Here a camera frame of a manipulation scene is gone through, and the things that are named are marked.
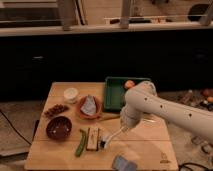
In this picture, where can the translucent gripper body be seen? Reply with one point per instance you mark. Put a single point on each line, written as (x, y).
(126, 125)

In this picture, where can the white handled black brush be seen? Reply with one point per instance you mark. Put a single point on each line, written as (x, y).
(106, 140)

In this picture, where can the blue sponge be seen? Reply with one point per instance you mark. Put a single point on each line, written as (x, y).
(122, 164)

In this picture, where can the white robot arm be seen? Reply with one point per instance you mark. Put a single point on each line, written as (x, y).
(143, 98)

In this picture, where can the grey blue cloth in bowl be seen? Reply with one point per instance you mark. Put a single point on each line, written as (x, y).
(89, 106)

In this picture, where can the dark purple bowl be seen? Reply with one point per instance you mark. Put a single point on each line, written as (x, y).
(59, 128)

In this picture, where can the green plastic tray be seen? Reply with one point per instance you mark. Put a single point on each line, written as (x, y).
(114, 92)

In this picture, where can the orange ball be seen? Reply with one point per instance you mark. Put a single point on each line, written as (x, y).
(129, 84)

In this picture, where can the wooden block eraser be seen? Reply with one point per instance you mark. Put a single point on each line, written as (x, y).
(92, 140)

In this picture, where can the brown grape bunch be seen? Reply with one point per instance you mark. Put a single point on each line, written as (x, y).
(55, 110)

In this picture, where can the spice bottles on floor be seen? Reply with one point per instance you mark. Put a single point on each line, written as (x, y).
(198, 98)

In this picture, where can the yellow handled knife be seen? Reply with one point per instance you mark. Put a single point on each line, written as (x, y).
(108, 117)

